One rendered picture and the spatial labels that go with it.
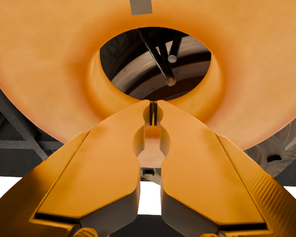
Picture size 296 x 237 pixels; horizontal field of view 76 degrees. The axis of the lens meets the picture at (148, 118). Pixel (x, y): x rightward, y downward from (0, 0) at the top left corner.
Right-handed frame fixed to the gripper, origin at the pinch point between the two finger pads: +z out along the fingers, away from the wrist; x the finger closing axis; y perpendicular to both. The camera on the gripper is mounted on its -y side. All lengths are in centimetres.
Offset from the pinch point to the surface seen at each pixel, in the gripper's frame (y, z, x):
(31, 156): 549, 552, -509
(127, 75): 5.6, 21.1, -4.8
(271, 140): 13.9, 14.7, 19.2
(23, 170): 566, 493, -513
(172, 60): 0.0, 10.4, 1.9
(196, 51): 1.1, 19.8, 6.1
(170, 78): 2.1, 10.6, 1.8
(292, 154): 47, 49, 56
